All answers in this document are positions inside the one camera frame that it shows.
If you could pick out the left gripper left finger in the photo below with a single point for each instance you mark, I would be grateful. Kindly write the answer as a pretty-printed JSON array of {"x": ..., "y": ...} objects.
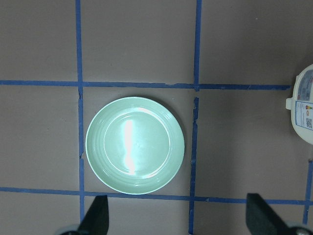
[{"x": 96, "y": 220}]

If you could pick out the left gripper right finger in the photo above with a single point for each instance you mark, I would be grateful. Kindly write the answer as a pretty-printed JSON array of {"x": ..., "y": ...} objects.
[{"x": 261, "y": 219}]

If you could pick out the green plate near left arm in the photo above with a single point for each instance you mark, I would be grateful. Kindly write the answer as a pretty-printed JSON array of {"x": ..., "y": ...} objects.
[{"x": 134, "y": 145}]

